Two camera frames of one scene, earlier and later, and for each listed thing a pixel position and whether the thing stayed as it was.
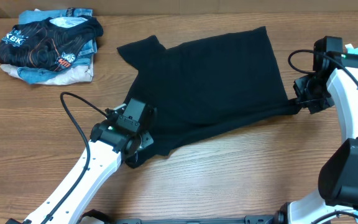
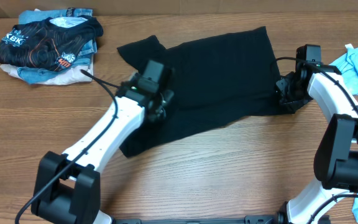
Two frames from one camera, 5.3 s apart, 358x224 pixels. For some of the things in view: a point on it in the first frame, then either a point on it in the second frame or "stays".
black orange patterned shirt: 51,43 stays
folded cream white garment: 75,74 stays
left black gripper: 147,139 to 167,94
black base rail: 251,219 stays
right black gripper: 327,101 to 291,105
